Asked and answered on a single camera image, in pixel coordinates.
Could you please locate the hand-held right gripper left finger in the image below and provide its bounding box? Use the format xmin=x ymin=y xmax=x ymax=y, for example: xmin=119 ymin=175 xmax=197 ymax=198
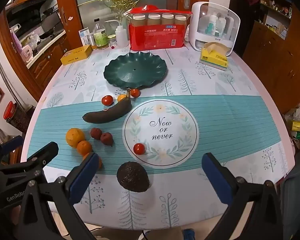
xmin=16 ymin=152 xmax=102 ymax=240

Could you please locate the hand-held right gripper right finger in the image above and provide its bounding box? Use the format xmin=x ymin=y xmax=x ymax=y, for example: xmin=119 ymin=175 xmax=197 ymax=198
xmin=202 ymin=152 xmax=283 ymax=240

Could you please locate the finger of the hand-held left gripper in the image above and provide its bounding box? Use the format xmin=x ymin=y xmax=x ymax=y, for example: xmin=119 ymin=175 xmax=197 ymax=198
xmin=0 ymin=135 xmax=25 ymax=157
xmin=0 ymin=142 xmax=59 ymax=178

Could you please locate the small tangerine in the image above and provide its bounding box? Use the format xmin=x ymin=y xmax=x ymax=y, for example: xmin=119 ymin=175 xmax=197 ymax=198
xmin=77 ymin=140 xmax=93 ymax=155
xmin=82 ymin=152 xmax=103 ymax=169

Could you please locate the large orange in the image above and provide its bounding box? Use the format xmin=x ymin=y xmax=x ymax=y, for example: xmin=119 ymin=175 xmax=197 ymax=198
xmin=66 ymin=128 xmax=86 ymax=147

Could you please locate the red strawberry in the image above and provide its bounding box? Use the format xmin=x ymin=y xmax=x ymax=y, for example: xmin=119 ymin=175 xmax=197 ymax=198
xmin=100 ymin=133 xmax=113 ymax=147

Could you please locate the red lychee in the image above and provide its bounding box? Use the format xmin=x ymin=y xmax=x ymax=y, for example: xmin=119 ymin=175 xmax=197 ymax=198
xmin=90 ymin=128 xmax=102 ymax=140

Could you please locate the overripe dark banana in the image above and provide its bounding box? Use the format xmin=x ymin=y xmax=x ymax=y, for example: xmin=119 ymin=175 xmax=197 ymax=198
xmin=82 ymin=89 xmax=132 ymax=124

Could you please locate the dark green scalloped plate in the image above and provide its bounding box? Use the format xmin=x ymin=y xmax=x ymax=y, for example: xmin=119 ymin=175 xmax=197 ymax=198
xmin=104 ymin=52 xmax=167 ymax=89

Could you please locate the red plastic container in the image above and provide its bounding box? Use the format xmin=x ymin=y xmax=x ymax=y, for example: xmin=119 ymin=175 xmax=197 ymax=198
xmin=3 ymin=101 xmax=18 ymax=120

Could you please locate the dark avocado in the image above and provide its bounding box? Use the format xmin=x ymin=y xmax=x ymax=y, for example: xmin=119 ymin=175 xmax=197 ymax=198
xmin=116 ymin=162 xmax=150 ymax=193

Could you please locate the tree print tablecloth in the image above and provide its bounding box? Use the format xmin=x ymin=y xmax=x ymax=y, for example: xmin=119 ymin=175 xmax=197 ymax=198
xmin=20 ymin=42 xmax=297 ymax=230

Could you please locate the yellow plastic bag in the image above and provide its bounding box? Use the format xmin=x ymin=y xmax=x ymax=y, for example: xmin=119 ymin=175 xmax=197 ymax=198
xmin=284 ymin=109 xmax=300 ymax=140

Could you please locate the flat yellow box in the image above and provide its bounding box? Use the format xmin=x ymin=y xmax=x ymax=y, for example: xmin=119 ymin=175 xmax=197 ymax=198
xmin=60 ymin=45 xmax=92 ymax=66

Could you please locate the yellow tissue box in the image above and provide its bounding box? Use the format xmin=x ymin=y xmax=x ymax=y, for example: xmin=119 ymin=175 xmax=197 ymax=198
xmin=199 ymin=42 xmax=229 ymax=71

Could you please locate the blue white card box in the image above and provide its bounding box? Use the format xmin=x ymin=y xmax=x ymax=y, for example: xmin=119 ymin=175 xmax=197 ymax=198
xmin=78 ymin=27 xmax=91 ymax=46

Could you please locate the green label clear bottle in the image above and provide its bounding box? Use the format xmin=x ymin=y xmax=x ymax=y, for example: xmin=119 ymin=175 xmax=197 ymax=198
xmin=93 ymin=18 xmax=109 ymax=50

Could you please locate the black range hood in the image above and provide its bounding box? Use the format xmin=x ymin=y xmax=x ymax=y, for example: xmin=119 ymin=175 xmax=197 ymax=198
xmin=5 ymin=0 xmax=58 ymax=28

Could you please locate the wooden shelf cabinet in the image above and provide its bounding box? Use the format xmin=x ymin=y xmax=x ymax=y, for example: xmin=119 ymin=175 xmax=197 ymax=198
xmin=230 ymin=0 xmax=300 ymax=115

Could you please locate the white squeeze bottle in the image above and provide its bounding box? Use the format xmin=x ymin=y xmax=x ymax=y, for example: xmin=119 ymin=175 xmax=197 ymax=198
xmin=104 ymin=19 xmax=129 ymax=47

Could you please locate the frosted glass sliding door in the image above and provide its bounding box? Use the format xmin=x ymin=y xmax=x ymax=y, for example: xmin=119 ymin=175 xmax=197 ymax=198
xmin=72 ymin=0 xmax=180 ymax=30

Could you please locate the red paper cup package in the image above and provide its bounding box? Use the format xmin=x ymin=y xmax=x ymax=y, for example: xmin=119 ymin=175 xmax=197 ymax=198
xmin=128 ymin=4 xmax=192 ymax=50

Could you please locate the white cosmetic storage box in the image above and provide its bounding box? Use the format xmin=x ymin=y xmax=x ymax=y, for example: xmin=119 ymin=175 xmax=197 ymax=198
xmin=189 ymin=1 xmax=241 ymax=56

